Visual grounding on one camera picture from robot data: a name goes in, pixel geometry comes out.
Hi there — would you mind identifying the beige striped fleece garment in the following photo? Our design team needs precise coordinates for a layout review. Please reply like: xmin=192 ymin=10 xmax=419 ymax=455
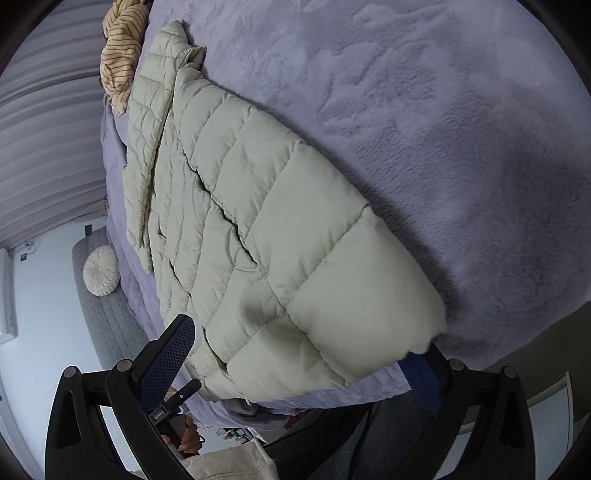
xmin=100 ymin=0 xmax=149 ymax=116

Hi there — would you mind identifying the pale green puffer jacket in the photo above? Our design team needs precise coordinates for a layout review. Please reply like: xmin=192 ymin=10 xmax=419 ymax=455
xmin=124 ymin=21 xmax=448 ymax=403

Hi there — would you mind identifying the grey pleated curtain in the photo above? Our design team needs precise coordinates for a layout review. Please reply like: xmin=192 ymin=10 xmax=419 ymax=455
xmin=0 ymin=0 xmax=112 ymax=241

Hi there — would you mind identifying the white air conditioner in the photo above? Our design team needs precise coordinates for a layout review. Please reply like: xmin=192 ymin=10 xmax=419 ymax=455
xmin=0 ymin=249 xmax=19 ymax=344

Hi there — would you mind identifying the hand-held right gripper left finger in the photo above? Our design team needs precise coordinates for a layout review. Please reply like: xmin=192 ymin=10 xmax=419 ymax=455
xmin=45 ymin=315 xmax=197 ymax=480

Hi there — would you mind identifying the person's left hand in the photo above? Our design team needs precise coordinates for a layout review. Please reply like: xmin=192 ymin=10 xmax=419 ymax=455
xmin=178 ymin=414 xmax=205 ymax=455

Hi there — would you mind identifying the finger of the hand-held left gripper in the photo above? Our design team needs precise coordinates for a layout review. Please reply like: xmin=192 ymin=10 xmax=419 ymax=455
xmin=159 ymin=378 xmax=203 ymax=416

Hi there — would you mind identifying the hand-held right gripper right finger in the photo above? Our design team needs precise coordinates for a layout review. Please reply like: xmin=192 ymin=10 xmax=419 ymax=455
xmin=399 ymin=344 xmax=537 ymax=480

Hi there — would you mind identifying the purple plush blanket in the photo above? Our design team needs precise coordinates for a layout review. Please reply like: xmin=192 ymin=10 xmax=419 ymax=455
xmin=99 ymin=0 xmax=591 ymax=430

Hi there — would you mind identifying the white quilted garment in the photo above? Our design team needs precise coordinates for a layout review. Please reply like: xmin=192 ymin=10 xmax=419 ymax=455
xmin=175 ymin=436 xmax=278 ymax=480

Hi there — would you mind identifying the grey quilted headboard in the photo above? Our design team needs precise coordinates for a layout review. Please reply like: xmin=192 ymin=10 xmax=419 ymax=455
xmin=71 ymin=227 xmax=160 ymax=370

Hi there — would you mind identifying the round cream pleated cushion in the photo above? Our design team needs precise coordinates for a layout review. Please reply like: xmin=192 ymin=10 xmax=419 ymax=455
xmin=83 ymin=246 xmax=121 ymax=296

